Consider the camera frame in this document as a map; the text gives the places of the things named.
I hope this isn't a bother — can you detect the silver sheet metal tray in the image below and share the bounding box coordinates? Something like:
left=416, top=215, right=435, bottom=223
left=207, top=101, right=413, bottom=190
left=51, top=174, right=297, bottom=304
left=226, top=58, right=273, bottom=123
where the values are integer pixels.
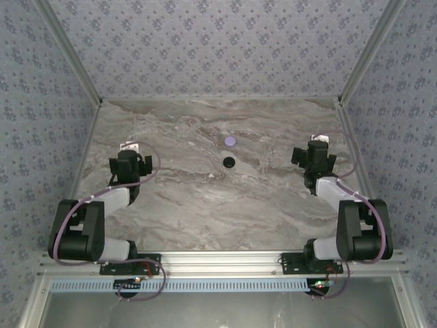
left=20, top=276, right=424, bottom=328

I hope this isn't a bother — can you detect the aluminium table side rail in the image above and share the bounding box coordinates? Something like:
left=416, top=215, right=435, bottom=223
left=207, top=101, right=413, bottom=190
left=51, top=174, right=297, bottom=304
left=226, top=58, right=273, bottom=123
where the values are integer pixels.
left=336, top=100, right=392, bottom=252
left=54, top=100, right=103, bottom=252

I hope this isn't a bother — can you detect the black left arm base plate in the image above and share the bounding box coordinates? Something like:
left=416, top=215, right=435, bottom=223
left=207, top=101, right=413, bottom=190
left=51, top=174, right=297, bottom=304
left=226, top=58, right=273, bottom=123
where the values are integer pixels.
left=98, top=253, right=162, bottom=276

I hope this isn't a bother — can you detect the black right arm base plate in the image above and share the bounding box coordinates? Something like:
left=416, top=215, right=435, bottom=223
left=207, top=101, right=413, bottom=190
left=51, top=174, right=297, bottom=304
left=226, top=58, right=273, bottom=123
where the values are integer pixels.
left=280, top=252, right=344, bottom=276

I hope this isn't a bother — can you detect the thin aluminium table rail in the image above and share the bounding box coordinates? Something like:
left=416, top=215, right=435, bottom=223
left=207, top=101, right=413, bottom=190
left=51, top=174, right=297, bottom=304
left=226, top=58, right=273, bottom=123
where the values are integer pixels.
left=100, top=96, right=341, bottom=103

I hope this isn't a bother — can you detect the black duct bracket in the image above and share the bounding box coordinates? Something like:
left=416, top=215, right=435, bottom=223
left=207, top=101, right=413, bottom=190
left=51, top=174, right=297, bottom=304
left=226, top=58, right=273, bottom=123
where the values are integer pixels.
left=113, top=279, right=141, bottom=295
left=305, top=278, right=330, bottom=297

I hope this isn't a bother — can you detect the slanted aluminium frame post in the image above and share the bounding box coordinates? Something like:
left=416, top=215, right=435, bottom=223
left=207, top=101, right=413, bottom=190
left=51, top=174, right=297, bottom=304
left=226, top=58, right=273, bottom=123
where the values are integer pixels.
left=33, top=0, right=104, bottom=105
left=337, top=0, right=410, bottom=105

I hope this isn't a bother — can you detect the long aluminium base rail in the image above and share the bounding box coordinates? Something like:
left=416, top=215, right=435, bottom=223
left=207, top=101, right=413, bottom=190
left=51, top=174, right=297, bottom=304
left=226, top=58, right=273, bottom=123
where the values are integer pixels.
left=37, top=250, right=410, bottom=278

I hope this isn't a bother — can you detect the pale blue slotted cable duct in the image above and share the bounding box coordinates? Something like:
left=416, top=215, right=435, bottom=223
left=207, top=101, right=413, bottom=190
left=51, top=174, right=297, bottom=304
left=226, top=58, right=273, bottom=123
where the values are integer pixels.
left=50, top=278, right=328, bottom=294

